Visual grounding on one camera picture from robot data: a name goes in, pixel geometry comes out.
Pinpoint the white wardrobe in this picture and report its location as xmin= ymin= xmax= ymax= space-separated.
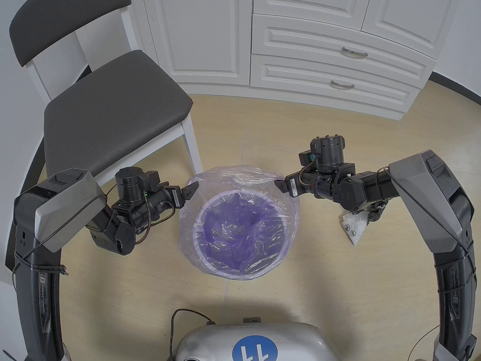
xmin=128 ymin=0 xmax=461 ymax=121

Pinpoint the grey and white chair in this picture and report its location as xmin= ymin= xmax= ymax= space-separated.
xmin=9 ymin=0 xmax=204 ymax=187

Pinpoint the white printed wrapper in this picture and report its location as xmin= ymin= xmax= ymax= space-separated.
xmin=340 ymin=211 xmax=367 ymax=247

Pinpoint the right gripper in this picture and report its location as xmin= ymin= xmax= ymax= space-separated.
xmin=274 ymin=171 xmax=335 ymax=201

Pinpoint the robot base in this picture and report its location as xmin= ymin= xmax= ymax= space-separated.
xmin=177 ymin=316 xmax=333 ymax=361

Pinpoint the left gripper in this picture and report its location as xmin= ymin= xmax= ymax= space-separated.
xmin=147 ymin=182 xmax=200 ymax=218

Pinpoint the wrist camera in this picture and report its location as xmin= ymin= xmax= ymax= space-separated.
xmin=144 ymin=170 xmax=161 ymax=192
xmin=298 ymin=138 xmax=323 ymax=169

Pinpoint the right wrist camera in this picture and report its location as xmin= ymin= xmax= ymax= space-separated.
xmin=298 ymin=138 xmax=323 ymax=169

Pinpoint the black cable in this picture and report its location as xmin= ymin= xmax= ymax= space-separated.
xmin=170 ymin=309 xmax=215 ymax=361

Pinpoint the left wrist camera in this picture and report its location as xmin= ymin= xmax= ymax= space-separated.
xmin=144 ymin=170 xmax=161 ymax=192

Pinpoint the white trash bin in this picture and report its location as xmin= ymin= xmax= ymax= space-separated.
xmin=192 ymin=190 xmax=292 ymax=280

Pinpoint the purple plastic bag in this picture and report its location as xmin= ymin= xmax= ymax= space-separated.
xmin=178 ymin=166 xmax=301 ymax=280

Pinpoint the crumpled black plastic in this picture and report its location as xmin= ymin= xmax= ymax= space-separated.
xmin=365 ymin=199 xmax=390 ymax=223

